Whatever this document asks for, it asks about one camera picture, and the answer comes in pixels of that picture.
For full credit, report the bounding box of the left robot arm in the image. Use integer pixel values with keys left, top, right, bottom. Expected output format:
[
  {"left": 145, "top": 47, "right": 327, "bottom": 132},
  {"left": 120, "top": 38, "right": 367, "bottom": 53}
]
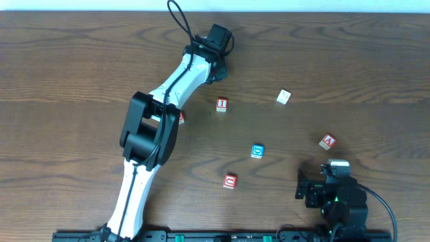
[{"left": 100, "top": 24, "right": 234, "bottom": 241}]

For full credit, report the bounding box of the red letter I block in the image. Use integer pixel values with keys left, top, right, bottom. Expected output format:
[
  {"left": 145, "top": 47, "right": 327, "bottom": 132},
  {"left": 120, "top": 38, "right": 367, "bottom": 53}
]
[{"left": 216, "top": 98, "right": 228, "bottom": 112}]

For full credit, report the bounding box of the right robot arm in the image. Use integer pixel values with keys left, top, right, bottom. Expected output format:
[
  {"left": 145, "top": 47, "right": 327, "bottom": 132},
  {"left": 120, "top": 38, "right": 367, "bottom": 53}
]
[{"left": 295, "top": 161, "right": 370, "bottom": 241}]

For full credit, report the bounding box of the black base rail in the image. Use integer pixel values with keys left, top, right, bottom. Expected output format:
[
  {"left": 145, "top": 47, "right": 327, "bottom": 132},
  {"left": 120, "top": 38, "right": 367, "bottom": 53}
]
[{"left": 52, "top": 229, "right": 393, "bottom": 242}]

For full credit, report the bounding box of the white picture block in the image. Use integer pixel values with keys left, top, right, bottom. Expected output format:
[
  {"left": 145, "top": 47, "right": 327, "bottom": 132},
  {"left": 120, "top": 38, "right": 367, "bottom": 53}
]
[{"left": 276, "top": 89, "right": 291, "bottom": 105}]

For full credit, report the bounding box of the red letter A block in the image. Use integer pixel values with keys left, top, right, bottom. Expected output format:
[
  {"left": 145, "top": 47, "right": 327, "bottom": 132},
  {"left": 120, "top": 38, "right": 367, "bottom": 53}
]
[{"left": 319, "top": 134, "right": 337, "bottom": 150}]

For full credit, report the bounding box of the red letter U block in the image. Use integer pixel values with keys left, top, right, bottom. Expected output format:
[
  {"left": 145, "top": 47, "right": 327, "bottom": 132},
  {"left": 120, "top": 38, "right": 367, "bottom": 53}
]
[{"left": 223, "top": 174, "right": 237, "bottom": 189}]

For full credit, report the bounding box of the blue letter D block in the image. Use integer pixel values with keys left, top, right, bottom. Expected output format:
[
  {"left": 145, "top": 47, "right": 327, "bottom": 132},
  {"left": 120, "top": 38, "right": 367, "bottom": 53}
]
[{"left": 251, "top": 144, "right": 264, "bottom": 159}]

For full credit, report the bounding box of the red letter E block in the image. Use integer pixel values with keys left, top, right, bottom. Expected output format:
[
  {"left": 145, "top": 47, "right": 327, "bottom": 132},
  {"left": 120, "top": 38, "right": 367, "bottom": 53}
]
[{"left": 179, "top": 112, "right": 185, "bottom": 124}]

